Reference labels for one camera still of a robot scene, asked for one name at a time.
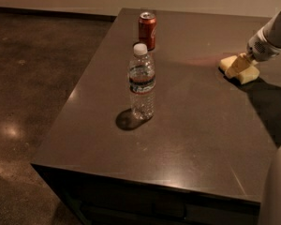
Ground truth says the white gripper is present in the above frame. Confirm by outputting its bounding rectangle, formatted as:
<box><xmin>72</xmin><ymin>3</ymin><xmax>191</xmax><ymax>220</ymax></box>
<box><xmin>225</xmin><ymin>29</ymin><xmax>281</xmax><ymax>79</ymax></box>

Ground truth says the yellow sponge with dark base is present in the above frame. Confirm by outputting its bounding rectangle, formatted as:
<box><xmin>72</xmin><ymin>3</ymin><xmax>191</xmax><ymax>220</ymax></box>
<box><xmin>218</xmin><ymin>55</ymin><xmax>259</xmax><ymax>84</ymax></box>

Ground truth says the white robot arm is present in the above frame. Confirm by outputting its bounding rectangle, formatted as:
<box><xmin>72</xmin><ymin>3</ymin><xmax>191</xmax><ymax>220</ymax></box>
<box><xmin>219</xmin><ymin>10</ymin><xmax>281</xmax><ymax>79</ymax></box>

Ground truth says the red soda can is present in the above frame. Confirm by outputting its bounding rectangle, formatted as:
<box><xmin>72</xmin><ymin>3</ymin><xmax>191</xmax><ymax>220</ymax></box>
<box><xmin>139</xmin><ymin>11</ymin><xmax>156</xmax><ymax>51</ymax></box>

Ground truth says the clear plastic water bottle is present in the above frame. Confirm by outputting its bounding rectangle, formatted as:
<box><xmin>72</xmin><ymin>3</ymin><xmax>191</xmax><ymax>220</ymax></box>
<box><xmin>127</xmin><ymin>43</ymin><xmax>155</xmax><ymax>120</ymax></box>

